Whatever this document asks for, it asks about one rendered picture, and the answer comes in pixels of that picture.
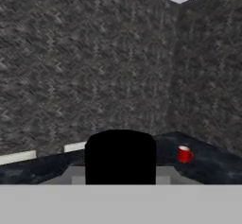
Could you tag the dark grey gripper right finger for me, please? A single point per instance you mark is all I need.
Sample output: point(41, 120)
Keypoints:
point(165, 177)

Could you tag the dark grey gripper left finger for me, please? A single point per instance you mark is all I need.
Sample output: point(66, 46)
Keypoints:
point(75, 177)

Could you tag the red mug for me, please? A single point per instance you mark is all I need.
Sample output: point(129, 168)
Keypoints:
point(184, 154)

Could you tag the black rounded block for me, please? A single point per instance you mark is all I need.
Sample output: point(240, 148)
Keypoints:
point(120, 158)

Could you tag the white wall strip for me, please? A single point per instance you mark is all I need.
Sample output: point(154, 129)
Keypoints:
point(75, 146)
point(17, 157)

